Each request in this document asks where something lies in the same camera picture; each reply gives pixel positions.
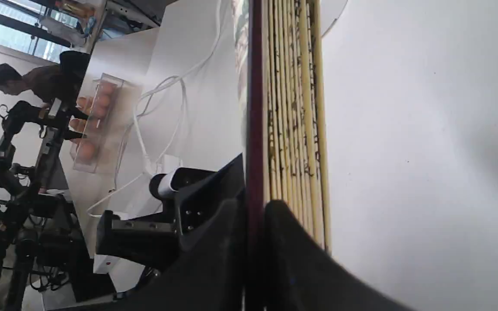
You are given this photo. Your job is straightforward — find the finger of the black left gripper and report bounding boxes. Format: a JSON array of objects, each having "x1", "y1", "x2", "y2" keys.
[{"x1": 96, "y1": 210, "x2": 188, "y2": 270}]

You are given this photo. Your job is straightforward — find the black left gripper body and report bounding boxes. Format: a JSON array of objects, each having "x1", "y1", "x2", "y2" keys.
[{"x1": 174, "y1": 153, "x2": 245, "y2": 242}]

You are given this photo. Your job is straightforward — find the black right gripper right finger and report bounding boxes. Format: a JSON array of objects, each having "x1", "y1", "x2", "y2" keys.
[{"x1": 264, "y1": 200, "x2": 409, "y2": 311}]

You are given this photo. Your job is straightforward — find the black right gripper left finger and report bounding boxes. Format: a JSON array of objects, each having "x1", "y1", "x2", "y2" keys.
[{"x1": 74, "y1": 199, "x2": 247, "y2": 311}]

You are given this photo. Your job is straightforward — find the painted paper folding fan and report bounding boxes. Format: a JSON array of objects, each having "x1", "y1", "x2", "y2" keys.
[{"x1": 233, "y1": 0, "x2": 332, "y2": 253}]

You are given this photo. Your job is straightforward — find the background black robot arm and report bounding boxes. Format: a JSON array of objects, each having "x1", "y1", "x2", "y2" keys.
[{"x1": 0, "y1": 101, "x2": 246, "y2": 311}]

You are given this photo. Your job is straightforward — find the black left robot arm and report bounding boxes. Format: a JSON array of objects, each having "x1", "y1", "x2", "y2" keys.
[{"x1": 96, "y1": 154, "x2": 245, "y2": 270}]

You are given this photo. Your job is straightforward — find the clear egg tray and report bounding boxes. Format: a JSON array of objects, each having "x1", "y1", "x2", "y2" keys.
[{"x1": 69, "y1": 73, "x2": 126, "y2": 173}]

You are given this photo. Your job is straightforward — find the person in brown shirt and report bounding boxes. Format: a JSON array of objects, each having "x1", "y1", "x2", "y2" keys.
[{"x1": 0, "y1": 63, "x2": 80, "y2": 105}]

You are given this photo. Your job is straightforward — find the white lamp power cable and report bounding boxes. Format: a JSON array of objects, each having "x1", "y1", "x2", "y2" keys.
[{"x1": 86, "y1": 0, "x2": 226, "y2": 216}]

